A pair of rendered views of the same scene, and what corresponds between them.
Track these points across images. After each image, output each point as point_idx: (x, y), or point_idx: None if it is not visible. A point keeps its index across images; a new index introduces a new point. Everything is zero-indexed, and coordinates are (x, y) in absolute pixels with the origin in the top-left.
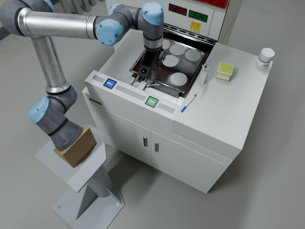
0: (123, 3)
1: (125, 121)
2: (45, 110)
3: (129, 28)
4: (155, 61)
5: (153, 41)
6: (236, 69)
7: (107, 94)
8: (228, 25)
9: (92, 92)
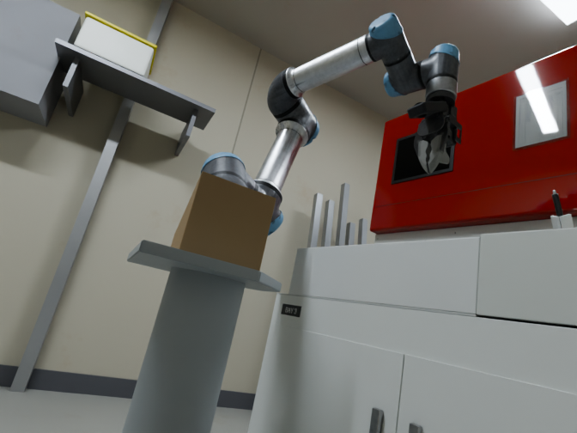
0: None
1: (338, 351)
2: (233, 156)
3: (409, 53)
4: (441, 112)
5: (441, 76)
6: None
7: (327, 259)
8: None
9: (298, 277)
